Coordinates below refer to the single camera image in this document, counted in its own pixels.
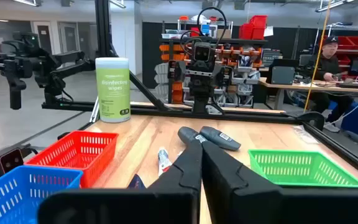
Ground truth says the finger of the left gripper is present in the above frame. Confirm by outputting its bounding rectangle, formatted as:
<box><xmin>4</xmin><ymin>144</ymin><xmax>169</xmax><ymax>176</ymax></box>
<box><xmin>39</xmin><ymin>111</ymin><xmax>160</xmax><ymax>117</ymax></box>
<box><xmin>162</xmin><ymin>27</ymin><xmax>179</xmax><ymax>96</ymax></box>
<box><xmin>190</xmin><ymin>77</ymin><xmax>203</xmax><ymax>97</ymax></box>
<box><xmin>201</xmin><ymin>77</ymin><xmax>214</xmax><ymax>97</ymax></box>

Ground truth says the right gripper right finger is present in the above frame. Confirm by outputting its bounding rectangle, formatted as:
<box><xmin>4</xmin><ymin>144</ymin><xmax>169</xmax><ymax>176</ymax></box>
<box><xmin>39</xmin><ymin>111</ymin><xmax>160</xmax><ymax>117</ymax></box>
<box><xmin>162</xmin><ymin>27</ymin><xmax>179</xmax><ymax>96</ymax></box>
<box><xmin>201</xmin><ymin>141</ymin><xmax>284</xmax><ymax>192</ymax></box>

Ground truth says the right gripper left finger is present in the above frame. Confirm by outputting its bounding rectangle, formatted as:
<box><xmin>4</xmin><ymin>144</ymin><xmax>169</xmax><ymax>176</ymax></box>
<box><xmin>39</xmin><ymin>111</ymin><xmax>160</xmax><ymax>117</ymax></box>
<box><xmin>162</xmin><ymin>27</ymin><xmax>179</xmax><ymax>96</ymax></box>
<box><xmin>147</xmin><ymin>139</ymin><xmax>203</xmax><ymax>191</ymax></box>

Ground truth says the dark grey travel bottle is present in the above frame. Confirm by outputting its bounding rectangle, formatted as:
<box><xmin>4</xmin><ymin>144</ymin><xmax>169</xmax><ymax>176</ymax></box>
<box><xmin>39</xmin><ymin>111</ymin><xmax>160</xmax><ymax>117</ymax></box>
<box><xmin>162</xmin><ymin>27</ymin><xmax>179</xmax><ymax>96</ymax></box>
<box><xmin>177</xmin><ymin>126</ymin><xmax>209</xmax><ymax>146</ymax></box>
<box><xmin>199</xmin><ymin>126</ymin><xmax>242</xmax><ymax>152</ymax></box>

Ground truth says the red storage bin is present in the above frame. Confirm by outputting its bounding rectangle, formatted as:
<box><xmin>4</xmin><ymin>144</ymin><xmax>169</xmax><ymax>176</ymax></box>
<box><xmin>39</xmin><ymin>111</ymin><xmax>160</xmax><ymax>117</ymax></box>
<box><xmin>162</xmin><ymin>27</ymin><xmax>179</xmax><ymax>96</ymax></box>
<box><xmin>239</xmin><ymin>23</ymin><xmax>254</xmax><ymax>40</ymax></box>
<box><xmin>249</xmin><ymin>15</ymin><xmax>268</xmax><ymax>29</ymax></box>
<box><xmin>252</xmin><ymin>27</ymin><xmax>265</xmax><ymax>40</ymax></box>

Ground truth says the grey drawer cabinet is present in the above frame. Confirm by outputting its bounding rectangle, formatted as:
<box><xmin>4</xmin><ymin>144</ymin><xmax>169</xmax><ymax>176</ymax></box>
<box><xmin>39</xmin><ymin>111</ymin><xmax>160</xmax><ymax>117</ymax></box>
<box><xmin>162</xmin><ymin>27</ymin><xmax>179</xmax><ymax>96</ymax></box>
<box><xmin>261</xmin><ymin>48</ymin><xmax>284</xmax><ymax>68</ymax></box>

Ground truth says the green slotted plastic basket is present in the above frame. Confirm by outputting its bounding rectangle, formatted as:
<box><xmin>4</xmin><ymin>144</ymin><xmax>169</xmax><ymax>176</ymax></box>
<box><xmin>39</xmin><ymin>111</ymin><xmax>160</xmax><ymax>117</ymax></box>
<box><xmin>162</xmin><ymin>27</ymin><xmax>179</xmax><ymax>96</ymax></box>
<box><xmin>247</xmin><ymin>149</ymin><xmax>358</xmax><ymax>189</ymax></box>

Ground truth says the black and grey monitor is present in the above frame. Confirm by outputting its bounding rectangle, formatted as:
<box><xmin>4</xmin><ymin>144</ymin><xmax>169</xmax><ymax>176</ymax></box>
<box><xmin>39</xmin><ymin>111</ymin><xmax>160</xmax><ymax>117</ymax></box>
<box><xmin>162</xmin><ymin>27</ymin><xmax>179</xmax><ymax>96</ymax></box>
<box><xmin>265</xmin><ymin>58</ymin><xmax>300</xmax><ymax>86</ymax></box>

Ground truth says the wooden work desk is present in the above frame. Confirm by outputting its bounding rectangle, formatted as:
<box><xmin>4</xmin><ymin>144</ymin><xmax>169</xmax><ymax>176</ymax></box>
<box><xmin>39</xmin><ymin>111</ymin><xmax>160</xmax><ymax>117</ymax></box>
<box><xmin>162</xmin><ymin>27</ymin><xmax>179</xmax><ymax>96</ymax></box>
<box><xmin>258</xmin><ymin>77</ymin><xmax>358</xmax><ymax>111</ymax></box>

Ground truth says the green disinfecting wipes canister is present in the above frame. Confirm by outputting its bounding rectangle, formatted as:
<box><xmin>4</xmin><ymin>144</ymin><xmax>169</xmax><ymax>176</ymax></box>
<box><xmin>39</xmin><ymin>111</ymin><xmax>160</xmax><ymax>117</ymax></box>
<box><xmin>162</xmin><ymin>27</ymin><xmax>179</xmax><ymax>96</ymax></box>
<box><xmin>94</xmin><ymin>57</ymin><xmax>132</xmax><ymax>123</ymax></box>

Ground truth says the ceiling strip light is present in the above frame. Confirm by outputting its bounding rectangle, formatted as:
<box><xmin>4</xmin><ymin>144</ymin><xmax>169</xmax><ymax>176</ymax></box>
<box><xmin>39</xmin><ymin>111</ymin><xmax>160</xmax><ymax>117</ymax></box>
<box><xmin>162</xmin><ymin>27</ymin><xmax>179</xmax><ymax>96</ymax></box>
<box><xmin>108</xmin><ymin>0</ymin><xmax>127</xmax><ymax>9</ymax></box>
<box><xmin>314</xmin><ymin>0</ymin><xmax>348</xmax><ymax>13</ymax></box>
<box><xmin>12</xmin><ymin>0</ymin><xmax>42</xmax><ymax>7</ymax></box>

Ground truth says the red slotted plastic basket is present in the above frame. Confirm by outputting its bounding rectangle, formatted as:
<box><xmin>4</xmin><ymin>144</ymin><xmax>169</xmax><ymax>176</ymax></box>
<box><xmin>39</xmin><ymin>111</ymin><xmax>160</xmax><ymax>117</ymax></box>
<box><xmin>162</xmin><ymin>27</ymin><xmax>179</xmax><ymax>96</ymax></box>
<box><xmin>24</xmin><ymin>130</ymin><xmax>119</xmax><ymax>189</ymax></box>

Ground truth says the person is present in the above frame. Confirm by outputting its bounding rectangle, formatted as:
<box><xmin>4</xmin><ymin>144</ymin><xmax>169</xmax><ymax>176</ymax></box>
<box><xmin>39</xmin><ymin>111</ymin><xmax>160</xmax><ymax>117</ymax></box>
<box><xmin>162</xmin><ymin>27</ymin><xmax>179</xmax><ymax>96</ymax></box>
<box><xmin>308</xmin><ymin>35</ymin><xmax>354</xmax><ymax>133</ymax></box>

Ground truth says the black keyboard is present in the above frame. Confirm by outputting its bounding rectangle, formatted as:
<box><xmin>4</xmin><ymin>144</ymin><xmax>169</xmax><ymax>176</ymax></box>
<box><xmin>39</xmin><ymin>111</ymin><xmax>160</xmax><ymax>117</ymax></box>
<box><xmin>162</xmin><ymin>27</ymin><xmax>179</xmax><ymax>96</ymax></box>
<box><xmin>337</xmin><ymin>81</ymin><xmax>358</xmax><ymax>90</ymax></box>

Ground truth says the blue storage bin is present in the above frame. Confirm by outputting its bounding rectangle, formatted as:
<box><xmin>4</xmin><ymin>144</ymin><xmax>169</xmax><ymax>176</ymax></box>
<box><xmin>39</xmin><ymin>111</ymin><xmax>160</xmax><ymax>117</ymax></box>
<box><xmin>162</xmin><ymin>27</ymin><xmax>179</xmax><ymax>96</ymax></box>
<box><xmin>340</xmin><ymin>102</ymin><xmax>358</xmax><ymax>138</ymax></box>

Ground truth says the blue slotted plastic basket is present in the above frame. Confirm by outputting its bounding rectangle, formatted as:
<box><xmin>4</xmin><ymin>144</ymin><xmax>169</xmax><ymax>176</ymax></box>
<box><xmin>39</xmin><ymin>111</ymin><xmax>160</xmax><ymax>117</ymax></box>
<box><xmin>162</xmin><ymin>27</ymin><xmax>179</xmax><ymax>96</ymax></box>
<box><xmin>0</xmin><ymin>165</ymin><xmax>84</xmax><ymax>224</ymax></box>

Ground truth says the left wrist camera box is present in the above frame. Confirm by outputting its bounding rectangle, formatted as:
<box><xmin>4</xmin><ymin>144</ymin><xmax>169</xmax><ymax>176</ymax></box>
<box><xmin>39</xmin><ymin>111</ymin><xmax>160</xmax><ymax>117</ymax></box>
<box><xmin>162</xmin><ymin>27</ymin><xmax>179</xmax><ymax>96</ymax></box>
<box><xmin>193</xmin><ymin>42</ymin><xmax>213</xmax><ymax>62</ymax></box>

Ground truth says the black central camera robot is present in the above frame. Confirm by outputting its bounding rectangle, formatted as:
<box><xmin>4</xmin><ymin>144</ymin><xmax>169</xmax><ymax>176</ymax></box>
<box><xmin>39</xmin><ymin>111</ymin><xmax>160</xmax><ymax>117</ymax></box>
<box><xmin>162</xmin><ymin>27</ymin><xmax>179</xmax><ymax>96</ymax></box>
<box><xmin>158</xmin><ymin>37</ymin><xmax>269</xmax><ymax>108</ymax></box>

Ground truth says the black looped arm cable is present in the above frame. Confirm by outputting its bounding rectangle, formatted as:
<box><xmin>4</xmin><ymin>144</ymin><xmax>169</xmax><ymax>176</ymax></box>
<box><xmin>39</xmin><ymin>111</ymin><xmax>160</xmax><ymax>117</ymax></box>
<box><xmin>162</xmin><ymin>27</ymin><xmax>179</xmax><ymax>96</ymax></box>
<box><xmin>180</xmin><ymin>6</ymin><xmax>228</xmax><ymax>57</ymax></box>

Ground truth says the yellow hanging cord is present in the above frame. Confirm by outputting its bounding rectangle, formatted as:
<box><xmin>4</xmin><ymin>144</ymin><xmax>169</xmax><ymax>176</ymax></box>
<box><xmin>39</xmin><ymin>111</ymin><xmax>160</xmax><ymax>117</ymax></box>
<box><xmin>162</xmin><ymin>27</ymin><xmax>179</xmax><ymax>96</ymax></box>
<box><xmin>303</xmin><ymin>0</ymin><xmax>333</xmax><ymax>113</ymax></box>

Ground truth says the black table-level camera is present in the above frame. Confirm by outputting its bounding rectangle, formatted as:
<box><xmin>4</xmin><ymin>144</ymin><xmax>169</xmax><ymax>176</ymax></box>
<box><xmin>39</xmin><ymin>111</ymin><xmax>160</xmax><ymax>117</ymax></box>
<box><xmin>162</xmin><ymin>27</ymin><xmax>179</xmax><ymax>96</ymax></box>
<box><xmin>0</xmin><ymin>144</ymin><xmax>32</xmax><ymax>180</ymax></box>

